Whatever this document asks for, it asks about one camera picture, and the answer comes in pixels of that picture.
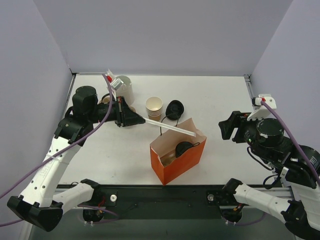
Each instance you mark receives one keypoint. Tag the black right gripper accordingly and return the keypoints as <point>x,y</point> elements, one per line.
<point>236,127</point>

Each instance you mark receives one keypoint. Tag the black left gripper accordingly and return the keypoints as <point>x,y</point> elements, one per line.
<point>120,112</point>

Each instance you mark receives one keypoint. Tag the single white stirrer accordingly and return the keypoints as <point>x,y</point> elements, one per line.
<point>169,127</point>

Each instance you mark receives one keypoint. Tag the black plastic cup lid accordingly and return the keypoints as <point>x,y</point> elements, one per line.
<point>182,147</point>

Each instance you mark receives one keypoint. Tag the brown pulp cup carrier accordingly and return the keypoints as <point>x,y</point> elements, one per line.
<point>167,159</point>
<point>106,100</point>

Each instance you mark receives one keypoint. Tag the orange paper takeout bag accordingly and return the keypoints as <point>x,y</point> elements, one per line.
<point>166,143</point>

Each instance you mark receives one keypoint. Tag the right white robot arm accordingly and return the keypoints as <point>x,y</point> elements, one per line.
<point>265,139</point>

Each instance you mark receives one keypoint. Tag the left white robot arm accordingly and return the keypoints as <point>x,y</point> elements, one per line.
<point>38,203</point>

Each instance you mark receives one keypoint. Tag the white cylindrical holder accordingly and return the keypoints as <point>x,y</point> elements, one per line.
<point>126,89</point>

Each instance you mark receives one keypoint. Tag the stack of brown paper cups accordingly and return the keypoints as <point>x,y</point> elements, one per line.
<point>154,108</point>

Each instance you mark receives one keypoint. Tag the stack of black cup lids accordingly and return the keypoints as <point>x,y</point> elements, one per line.
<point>174,110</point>

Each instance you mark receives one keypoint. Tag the white wrapped stirrers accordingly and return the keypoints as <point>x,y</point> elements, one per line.
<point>110,75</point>

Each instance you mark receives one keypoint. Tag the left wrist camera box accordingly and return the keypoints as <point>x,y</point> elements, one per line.
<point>115,84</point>

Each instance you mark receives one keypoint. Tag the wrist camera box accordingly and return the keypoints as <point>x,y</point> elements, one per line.
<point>115,84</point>
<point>260,110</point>

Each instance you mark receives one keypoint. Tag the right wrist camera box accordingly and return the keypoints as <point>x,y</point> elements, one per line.
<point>260,110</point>

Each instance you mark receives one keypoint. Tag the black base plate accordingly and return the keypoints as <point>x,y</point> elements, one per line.
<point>157,202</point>

